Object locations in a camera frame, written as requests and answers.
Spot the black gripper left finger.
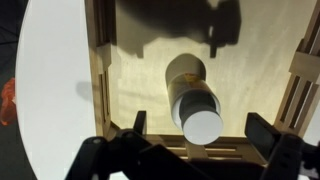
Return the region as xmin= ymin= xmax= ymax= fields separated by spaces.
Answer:
xmin=64 ymin=110 xmax=208 ymax=180

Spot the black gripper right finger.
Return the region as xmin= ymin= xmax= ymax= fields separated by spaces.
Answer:
xmin=244 ymin=112 xmax=320 ymax=180

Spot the white bottle with label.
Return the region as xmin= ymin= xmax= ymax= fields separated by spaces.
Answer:
xmin=165 ymin=53 xmax=222 ymax=132

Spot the light wooden crate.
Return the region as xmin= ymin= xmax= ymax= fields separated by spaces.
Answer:
xmin=84 ymin=0 xmax=320 ymax=168

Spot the orange plastic object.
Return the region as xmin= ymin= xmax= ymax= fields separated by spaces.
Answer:
xmin=0 ymin=77 xmax=17 ymax=127

